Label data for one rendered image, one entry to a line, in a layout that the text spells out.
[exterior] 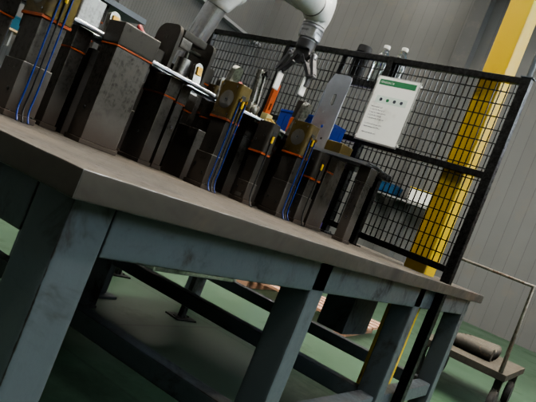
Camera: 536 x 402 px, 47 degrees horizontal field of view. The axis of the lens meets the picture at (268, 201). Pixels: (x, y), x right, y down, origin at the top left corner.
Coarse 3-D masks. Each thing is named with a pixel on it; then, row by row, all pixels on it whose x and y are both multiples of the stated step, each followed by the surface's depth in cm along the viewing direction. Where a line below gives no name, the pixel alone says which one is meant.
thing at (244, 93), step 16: (224, 80) 194; (224, 96) 192; (240, 96) 189; (224, 112) 190; (240, 112) 191; (208, 128) 193; (224, 128) 190; (208, 144) 192; (224, 144) 192; (192, 160) 194; (208, 160) 189; (192, 176) 192; (208, 176) 190
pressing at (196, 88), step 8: (24, 0) 166; (80, 24) 168; (88, 24) 161; (96, 32) 171; (96, 40) 184; (152, 64) 187; (160, 64) 182; (160, 72) 200; (168, 72) 192; (184, 80) 188; (192, 88) 208; (200, 88) 193; (200, 96) 212; (208, 96) 210; (248, 112) 210; (256, 120) 228
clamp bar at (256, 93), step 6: (258, 72) 245; (264, 72) 245; (258, 78) 244; (264, 78) 246; (258, 84) 244; (258, 90) 246; (252, 96) 244; (258, 96) 245; (252, 102) 243; (258, 102) 245
